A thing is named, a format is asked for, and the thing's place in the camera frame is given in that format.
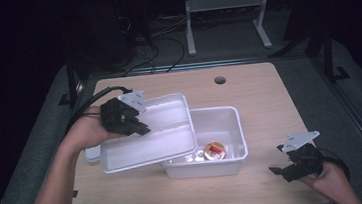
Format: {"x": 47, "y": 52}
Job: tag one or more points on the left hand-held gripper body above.
{"x": 118, "y": 118}

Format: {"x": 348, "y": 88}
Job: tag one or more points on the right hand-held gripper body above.
{"x": 305, "y": 163}

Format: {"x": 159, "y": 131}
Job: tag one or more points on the round clear jelly cup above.
{"x": 214, "y": 150}

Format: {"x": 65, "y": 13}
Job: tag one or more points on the white plastic storage box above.
{"x": 218, "y": 125}

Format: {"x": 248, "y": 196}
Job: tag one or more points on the person's right hand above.
{"x": 332, "y": 181}

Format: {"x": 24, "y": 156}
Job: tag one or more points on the person's left hand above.
{"x": 84, "y": 131}

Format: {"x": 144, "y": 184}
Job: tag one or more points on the white metal stand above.
{"x": 226, "y": 0}

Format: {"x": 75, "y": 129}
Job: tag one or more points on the black frame post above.
{"x": 72, "y": 82}
{"x": 329, "y": 57}

